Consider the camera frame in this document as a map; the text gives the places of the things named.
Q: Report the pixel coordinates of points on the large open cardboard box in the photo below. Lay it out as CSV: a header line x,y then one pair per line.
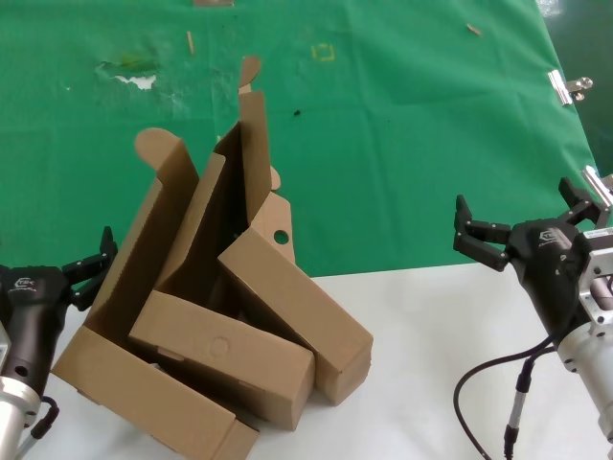
x,y
143,407

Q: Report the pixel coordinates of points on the open cardboard box round dent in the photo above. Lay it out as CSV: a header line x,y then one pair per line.
x,y
215,345

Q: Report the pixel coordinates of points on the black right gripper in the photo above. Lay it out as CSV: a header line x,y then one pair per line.
x,y
546,268

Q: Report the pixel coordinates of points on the green table cloth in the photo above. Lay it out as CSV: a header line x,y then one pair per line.
x,y
383,144

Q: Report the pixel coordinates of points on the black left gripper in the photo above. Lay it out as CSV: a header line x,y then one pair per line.
x,y
29,311

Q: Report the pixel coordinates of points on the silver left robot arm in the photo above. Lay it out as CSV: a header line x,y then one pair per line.
x,y
12,417

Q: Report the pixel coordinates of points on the thin wooden stick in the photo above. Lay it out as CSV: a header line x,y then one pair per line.
x,y
190,43

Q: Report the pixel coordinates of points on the small wooden chip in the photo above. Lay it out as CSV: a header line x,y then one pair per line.
x,y
474,29

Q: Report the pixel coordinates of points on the cardboard box holed flap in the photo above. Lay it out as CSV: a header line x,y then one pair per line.
x,y
311,311

